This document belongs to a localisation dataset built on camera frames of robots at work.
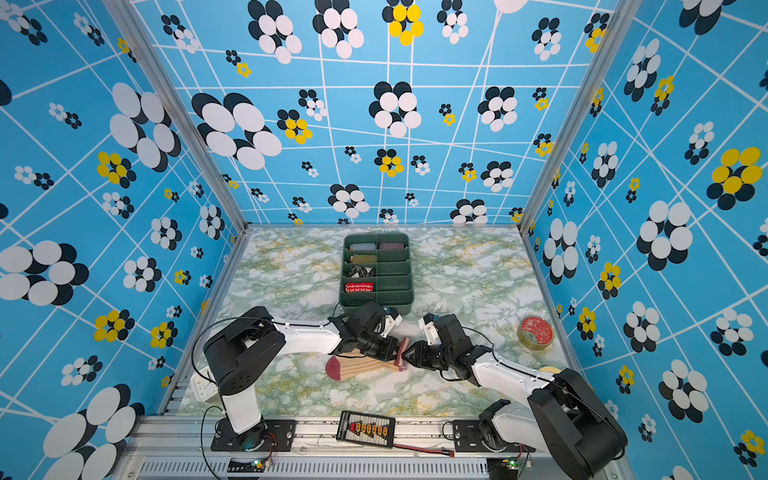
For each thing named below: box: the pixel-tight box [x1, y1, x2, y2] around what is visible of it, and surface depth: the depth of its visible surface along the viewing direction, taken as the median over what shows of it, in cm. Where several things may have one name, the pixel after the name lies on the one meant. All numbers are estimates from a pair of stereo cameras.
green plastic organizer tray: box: [339, 233, 414, 316], surface depth 102 cm
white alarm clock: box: [190, 368, 219, 403], surface depth 80 cm
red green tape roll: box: [517, 315, 555, 351], surface depth 89 cm
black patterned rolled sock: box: [346, 265, 376, 278], surface depth 101 cm
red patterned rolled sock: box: [345, 282, 375, 293], surface depth 98 cm
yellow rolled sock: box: [350, 254, 377, 263], surface depth 104 cm
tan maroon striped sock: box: [325, 337, 410, 381], surface depth 85 cm
